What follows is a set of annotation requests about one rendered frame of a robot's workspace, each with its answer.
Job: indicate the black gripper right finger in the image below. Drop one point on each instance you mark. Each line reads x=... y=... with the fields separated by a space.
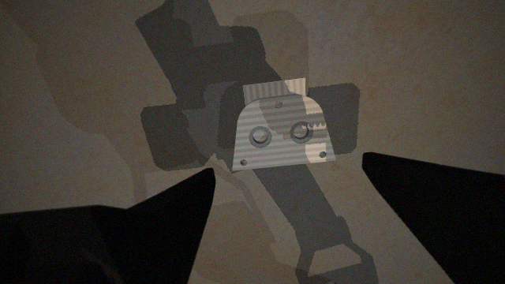
x=457 y=214

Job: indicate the grey metal plate with two round holes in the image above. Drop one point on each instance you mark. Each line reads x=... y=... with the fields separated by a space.
x=282 y=147

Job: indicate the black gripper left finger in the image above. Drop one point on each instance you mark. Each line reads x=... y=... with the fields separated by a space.
x=152 y=242

